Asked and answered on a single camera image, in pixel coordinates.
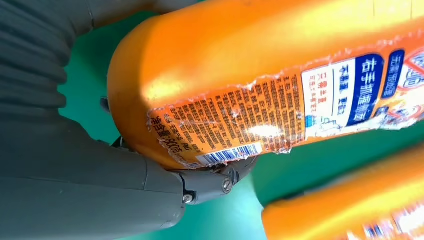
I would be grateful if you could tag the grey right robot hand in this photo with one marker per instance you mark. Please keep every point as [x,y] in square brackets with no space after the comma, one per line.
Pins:
[82,192]

